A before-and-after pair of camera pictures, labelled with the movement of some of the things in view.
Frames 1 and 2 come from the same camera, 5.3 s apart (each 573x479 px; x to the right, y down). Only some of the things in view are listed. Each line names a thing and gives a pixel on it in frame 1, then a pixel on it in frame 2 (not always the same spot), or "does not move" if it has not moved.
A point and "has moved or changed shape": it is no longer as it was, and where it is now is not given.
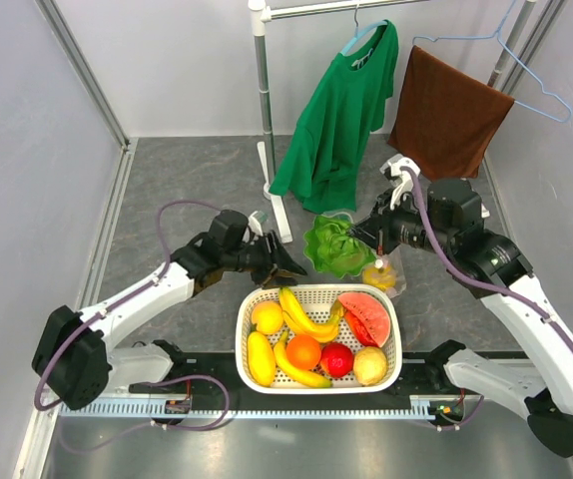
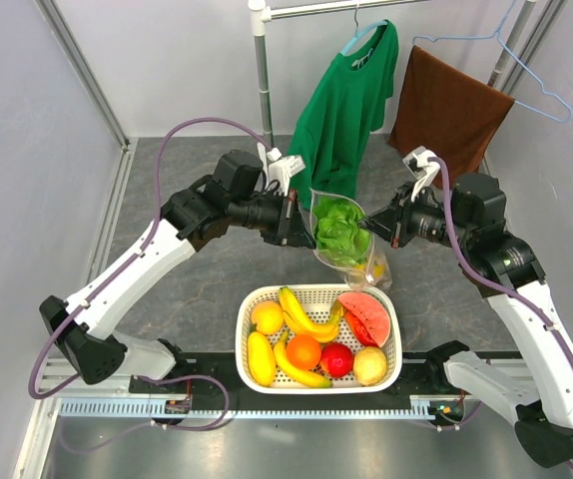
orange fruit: [303, 352] does not move
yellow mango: [261, 359] does not move
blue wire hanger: [498, 33] does not move
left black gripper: [270, 276] → [287, 211]
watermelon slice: [368, 316] does not move
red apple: [336, 359] does not move
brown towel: [445, 118] does not move
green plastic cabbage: [331, 249] has moved or changed shape
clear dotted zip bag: [333, 246] has moved or changed shape
